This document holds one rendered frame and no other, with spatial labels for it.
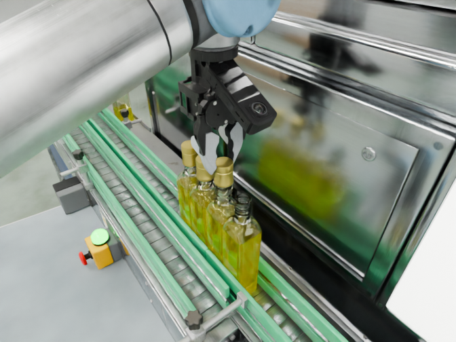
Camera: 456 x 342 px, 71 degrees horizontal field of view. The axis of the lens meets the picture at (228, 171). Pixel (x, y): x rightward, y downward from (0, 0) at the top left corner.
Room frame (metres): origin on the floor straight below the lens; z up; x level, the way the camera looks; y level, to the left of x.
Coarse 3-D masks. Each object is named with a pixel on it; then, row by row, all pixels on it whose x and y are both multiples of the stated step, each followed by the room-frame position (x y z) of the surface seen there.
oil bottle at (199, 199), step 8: (192, 192) 0.49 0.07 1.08; (200, 192) 0.48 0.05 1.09; (208, 192) 0.48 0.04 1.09; (192, 200) 0.49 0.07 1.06; (200, 200) 0.47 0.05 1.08; (208, 200) 0.47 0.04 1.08; (192, 208) 0.49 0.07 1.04; (200, 208) 0.46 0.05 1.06; (192, 216) 0.49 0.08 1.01; (200, 216) 0.46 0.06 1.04; (192, 224) 0.49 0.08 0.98; (200, 224) 0.47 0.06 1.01; (200, 232) 0.47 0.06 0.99
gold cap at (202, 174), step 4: (196, 160) 0.49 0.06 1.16; (200, 160) 0.49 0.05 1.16; (196, 164) 0.49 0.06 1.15; (200, 164) 0.48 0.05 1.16; (196, 168) 0.49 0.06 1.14; (200, 168) 0.48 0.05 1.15; (204, 168) 0.48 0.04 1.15; (200, 172) 0.48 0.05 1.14; (204, 172) 0.48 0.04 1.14; (196, 176) 0.49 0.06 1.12; (200, 176) 0.48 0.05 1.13; (204, 176) 0.48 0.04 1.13; (208, 176) 0.48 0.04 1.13; (212, 176) 0.49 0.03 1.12; (200, 180) 0.48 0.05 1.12; (204, 180) 0.48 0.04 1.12; (208, 180) 0.48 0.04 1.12
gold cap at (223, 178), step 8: (216, 160) 0.46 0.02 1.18; (224, 160) 0.46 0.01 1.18; (232, 160) 0.46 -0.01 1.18; (216, 168) 0.44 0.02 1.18; (224, 168) 0.43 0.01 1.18; (232, 168) 0.44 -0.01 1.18; (216, 176) 0.44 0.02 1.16; (224, 176) 0.43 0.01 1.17; (232, 176) 0.44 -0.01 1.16; (216, 184) 0.44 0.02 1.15; (224, 184) 0.43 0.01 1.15
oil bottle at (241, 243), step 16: (224, 224) 0.41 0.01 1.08; (256, 224) 0.40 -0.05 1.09; (224, 240) 0.40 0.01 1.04; (240, 240) 0.37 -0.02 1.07; (256, 240) 0.39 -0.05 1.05; (224, 256) 0.40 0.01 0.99; (240, 256) 0.37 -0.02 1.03; (256, 256) 0.39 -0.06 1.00; (240, 272) 0.37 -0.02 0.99; (256, 272) 0.39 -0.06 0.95
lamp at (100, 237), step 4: (96, 232) 0.59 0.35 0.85; (100, 232) 0.59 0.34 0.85; (104, 232) 0.59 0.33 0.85; (92, 236) 0.57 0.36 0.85; (96, 236) 0.57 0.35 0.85; (100, 236) 0.57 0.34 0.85; (104, 236) 0.58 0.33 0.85; (108, 236) 0.59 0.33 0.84; (92, 240) 0.57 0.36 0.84; (96, 240) 0.56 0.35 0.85; (100, 240) 0.57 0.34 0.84; (104, 240) 0.57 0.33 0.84; (108, 240) 0.58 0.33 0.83; (96, 244) 0.56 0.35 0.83; (100, 244) 0.56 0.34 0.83
